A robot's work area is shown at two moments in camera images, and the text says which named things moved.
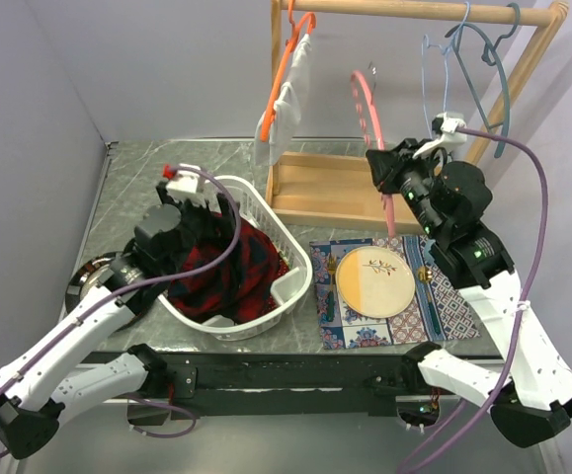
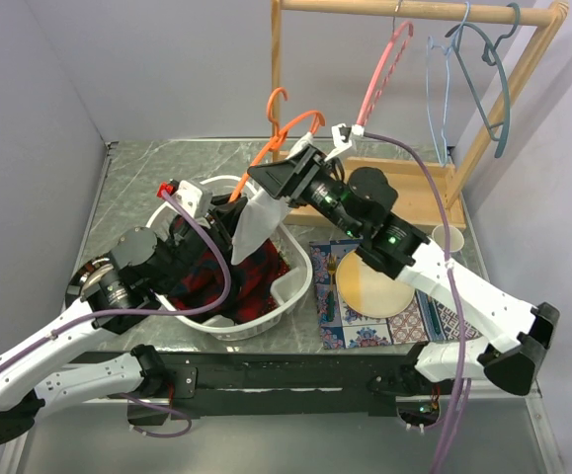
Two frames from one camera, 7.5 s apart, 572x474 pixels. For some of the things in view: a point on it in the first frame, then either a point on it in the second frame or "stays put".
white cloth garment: (288, 105) → (263, 213)
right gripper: (383, 164) → (291, 178)
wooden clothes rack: (348, 190) stays put
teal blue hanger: (489, 59) stays put
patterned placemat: (439, 309) stays put
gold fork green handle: (331, 266) stays put
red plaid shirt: (238, 284) stays put
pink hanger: (365, 84) → (364, 117)
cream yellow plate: (375, 281) stays put
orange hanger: (283, 64) → (278, 136)
